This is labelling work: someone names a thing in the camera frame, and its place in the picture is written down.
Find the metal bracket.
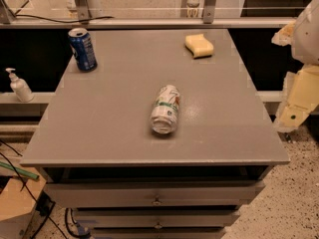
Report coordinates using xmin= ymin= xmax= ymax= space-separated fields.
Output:
xmin=69 ymin=0 xmax=93 ymax=21
xmin=202 ymin=0 xmax=216 ymax=24

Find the black floor cable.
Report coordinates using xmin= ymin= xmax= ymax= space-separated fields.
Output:
xmin=0 ymin=139 xmax=69 ymax=239

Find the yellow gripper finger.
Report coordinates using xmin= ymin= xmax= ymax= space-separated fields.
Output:
xmin=271 ymin=21 xmax=295 ymax=46
xmin=273 ymin=65 xmax=319 ymax=132

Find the blue soda can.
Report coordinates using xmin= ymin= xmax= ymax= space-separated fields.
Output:
xmin=68 ymin=28 xmax=98 ymax=72

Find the green rod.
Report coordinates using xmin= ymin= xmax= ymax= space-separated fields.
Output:
xmin=0 ymin=161 xmax=39 ymax=180

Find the white green soda can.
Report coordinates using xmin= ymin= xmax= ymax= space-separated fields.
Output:
xmin=150 ymin=85 xmax=180 ymax=134

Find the black cable on shelf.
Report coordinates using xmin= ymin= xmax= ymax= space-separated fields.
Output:
xmin=13 ymin=13 xmax=116 ymax=24

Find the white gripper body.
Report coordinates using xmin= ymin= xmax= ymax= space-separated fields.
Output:
xmin=291 ymin=0 xmax=319 ymax=65

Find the grey drawer cabinet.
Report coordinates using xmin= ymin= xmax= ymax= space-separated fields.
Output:
xmin=23 ymin=29 xmax=288 ymax=239

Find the white pump bottle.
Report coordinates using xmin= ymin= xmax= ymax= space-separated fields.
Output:
xmin=6 ymin=68 xmax=34 ymax=103

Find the yellow sponge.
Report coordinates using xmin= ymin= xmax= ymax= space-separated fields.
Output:
xmin=185 ymin=34 xmax=214 ymax=59

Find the cardboard box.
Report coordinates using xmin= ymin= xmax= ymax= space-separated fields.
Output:
xmin=0 ymin=176 xmax=46 ymax=239

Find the right metal bracket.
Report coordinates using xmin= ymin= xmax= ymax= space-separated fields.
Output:
xmin=202 ymin=0 xmax=216 ymax=24

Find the left metal bracket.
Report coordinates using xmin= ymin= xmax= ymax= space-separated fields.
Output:
xmin=69 ymin=0 xmax=93 ymax=21

